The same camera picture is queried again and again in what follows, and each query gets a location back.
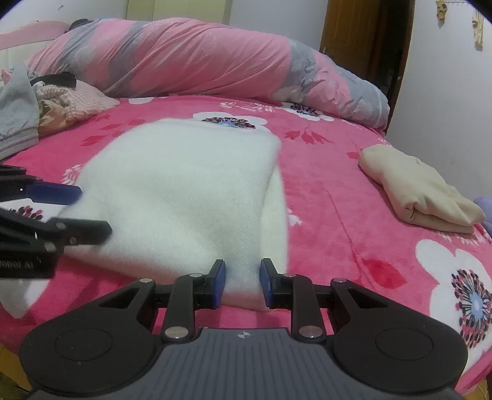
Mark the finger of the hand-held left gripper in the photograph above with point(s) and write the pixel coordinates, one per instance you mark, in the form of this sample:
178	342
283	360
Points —
84	232
57	194

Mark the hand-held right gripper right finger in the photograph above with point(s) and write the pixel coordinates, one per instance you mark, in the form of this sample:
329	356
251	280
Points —
266	284

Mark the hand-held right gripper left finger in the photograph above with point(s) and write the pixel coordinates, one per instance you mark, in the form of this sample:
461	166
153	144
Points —
220	284

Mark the white fluffy sweater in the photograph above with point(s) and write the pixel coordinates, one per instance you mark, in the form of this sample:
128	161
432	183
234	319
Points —
184	192

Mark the tan garment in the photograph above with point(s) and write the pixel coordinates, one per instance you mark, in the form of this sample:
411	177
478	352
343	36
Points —
53	119

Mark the pink knitted sweater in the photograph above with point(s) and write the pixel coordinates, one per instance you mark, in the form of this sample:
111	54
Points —
84	102

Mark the pink floral blanket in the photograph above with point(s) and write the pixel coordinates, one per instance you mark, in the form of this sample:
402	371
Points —
326	200

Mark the black garment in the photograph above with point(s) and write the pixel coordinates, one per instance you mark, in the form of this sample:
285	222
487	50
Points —
57	79

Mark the pink white bed headboard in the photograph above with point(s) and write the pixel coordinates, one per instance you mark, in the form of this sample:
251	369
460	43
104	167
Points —
27	32

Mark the cream folded garment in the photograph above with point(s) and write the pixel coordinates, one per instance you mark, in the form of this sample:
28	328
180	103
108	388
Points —
415	184

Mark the pink grey rolled duvet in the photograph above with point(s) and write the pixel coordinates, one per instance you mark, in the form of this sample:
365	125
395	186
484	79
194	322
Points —
192	57

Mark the pale yellow wardrobe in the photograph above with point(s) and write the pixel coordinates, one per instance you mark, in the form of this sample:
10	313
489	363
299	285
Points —
176	9

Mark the lilac garment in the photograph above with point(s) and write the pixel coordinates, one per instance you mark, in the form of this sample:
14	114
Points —
485	215

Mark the brown wooden door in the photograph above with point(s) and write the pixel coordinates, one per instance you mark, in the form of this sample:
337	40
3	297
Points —
357	38

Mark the small hanging beige cloth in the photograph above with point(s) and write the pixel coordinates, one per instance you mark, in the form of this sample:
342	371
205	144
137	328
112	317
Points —
441	10

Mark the long hanging beige cloth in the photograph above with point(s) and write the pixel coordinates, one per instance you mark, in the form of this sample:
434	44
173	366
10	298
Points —
478	30

